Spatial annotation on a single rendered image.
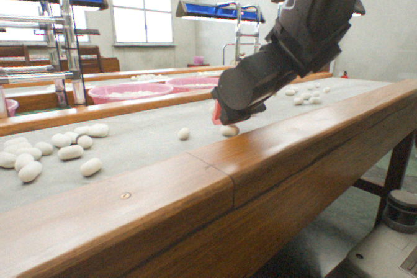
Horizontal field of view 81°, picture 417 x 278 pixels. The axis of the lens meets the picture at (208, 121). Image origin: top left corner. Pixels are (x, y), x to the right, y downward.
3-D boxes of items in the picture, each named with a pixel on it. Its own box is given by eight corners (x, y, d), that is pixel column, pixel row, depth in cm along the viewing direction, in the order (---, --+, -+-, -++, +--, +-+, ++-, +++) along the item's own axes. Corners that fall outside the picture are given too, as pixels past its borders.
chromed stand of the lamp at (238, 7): (259, 87, 141) (264, 2, 128) (234, 91, 129) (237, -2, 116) (234, 84, 155) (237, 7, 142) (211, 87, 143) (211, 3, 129)
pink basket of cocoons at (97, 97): (188, 112, 89) (188, 85, 86) (136, 134, 67) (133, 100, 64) (134, 104, 101) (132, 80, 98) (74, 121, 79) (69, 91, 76)
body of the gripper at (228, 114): (207, 92, 43) (231, 67, 38) (246, 85, 49) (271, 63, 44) (223, 124, 42) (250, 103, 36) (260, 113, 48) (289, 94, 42)
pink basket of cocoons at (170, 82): (244, 105, 100) (246, 81, 97) (192, 116, 83) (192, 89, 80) (203, 95, 119) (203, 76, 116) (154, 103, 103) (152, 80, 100)
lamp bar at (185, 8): (265, 23, 153) (266, 10, 151) (184, 15, 114) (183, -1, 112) (255, 24, 159) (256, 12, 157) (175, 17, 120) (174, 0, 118)
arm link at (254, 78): (347, 48, 31) (301, 3, 33) (310, 66, 24) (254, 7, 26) (286, 102, 40) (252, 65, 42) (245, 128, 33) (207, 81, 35)
